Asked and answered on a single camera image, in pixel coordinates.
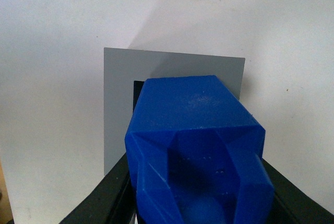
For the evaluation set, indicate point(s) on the blue plastic part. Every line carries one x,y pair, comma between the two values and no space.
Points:
194,154

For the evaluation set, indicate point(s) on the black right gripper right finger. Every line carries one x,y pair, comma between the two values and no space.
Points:
291,205

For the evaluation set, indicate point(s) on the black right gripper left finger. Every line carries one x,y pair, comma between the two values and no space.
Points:
112,201

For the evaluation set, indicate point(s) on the gray cube base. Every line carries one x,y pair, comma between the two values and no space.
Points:
122,67

